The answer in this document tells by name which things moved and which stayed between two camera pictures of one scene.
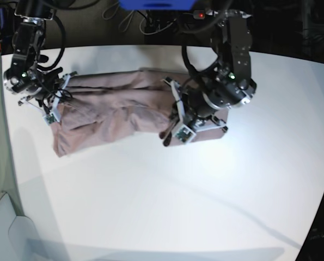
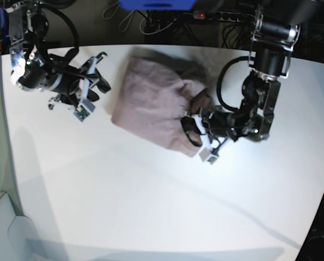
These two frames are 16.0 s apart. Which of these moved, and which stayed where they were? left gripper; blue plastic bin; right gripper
Moved: left gripper; right gripper
Stayed: blue plastic bin
